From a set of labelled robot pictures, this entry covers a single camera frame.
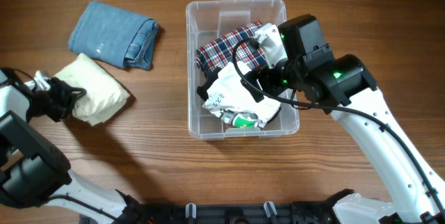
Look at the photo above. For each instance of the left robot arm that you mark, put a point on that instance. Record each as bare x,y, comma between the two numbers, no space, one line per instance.
34,172

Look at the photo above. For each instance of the blue denim jeans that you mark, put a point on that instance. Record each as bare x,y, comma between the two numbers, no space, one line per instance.
115,36

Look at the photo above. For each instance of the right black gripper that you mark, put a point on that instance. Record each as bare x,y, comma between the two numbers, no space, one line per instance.
265,74

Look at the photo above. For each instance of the plaid shirt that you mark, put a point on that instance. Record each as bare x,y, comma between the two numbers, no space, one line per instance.
218,52

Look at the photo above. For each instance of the white printed t-shirt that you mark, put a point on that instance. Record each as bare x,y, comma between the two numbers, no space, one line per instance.
236,102

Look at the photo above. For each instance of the black garment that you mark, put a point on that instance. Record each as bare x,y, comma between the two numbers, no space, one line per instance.
205,90

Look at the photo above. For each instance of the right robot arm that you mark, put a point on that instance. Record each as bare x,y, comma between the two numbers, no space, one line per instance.
298,58

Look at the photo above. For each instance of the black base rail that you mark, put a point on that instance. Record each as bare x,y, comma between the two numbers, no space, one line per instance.
290,213

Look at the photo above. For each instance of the cream cloth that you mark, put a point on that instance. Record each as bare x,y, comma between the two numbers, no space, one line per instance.
104,95

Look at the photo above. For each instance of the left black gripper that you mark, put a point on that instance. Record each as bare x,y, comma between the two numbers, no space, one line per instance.
71,94

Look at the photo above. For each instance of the clear plastic storage bin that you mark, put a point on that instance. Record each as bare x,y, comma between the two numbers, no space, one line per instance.
206,21

